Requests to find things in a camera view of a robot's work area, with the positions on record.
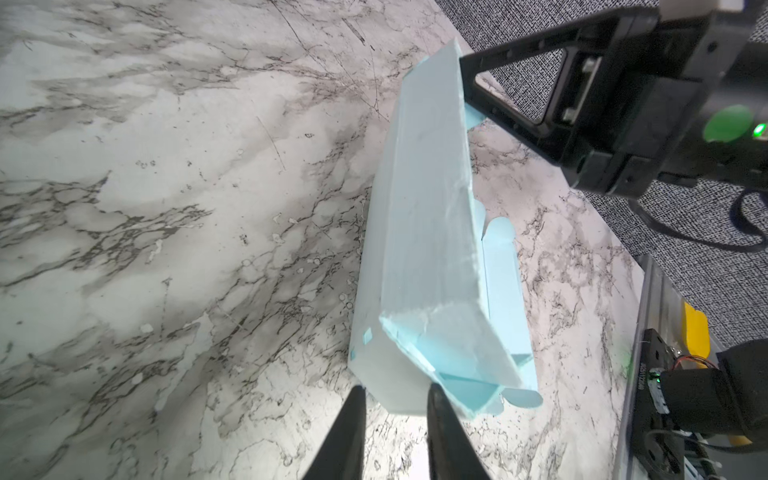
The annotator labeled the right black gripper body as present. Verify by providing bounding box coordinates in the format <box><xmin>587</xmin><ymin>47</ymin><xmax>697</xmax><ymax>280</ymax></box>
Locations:
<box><xmin>557</xmin><ymin>1</ymin><xmax>767</xmax><ymax>198</ymax></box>

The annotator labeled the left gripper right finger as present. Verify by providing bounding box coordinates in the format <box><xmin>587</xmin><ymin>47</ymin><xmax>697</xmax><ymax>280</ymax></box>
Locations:
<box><xmin>427</xmin><ymin>383</ymin><xmax>489</xmax><ymax>480</ymax></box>

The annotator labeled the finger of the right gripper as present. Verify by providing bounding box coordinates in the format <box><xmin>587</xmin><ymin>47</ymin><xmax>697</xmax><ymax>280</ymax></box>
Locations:
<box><xmin>460</xmin><ymin>7</ymin><xmax>660</xmax><ymax>165</ymax></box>

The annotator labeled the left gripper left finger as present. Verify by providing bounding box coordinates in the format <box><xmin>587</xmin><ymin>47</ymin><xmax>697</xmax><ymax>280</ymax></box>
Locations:
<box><xmin>303</xmin><ymin>385</ymin><xmax>366</xmax><ymax>480</ymax></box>

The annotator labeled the light blue paper box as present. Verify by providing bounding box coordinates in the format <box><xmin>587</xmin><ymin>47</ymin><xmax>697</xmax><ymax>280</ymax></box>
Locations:
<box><xmin>349</xmin><ymin>42</ymin><xmax>543</xmax><ymax>419</ymax></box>

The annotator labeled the yellow plastic scoop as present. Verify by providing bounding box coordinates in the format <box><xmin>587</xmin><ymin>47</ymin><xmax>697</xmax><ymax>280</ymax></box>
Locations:
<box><xmin>683</xmin><ymin>302</ymin><xmax>711</xmax><ymax>358</ymax></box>

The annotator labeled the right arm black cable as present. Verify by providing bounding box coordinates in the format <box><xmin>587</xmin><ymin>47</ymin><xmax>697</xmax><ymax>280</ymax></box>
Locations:
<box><xmin>626</xmin><ymin>188</ymin><xmax>768</xmax><ymax>253</ymax></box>

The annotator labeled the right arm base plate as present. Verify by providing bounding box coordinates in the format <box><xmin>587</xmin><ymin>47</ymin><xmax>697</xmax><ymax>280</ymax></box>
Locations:
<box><xmin>624</xmin><ymin>328</ymin><xmax>685</xmax><ymax>479</ymax></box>

